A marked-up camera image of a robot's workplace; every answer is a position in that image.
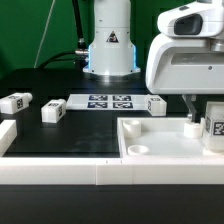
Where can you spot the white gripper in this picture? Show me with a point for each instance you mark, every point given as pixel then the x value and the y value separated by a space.
pixel 184 66

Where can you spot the white square tabletop part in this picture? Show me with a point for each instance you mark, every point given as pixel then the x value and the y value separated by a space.
pixel 162 137

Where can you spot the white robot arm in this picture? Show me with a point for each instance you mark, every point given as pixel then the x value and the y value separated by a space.
pixel 112 55

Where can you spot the marker sheet with tags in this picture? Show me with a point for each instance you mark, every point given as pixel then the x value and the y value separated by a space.
pixel 106 102

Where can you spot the white U-shaped obstacle fence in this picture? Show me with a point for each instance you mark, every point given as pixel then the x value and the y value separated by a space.
pixel 104 171

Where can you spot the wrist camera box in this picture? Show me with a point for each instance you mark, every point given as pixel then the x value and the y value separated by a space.
pixel 201 18

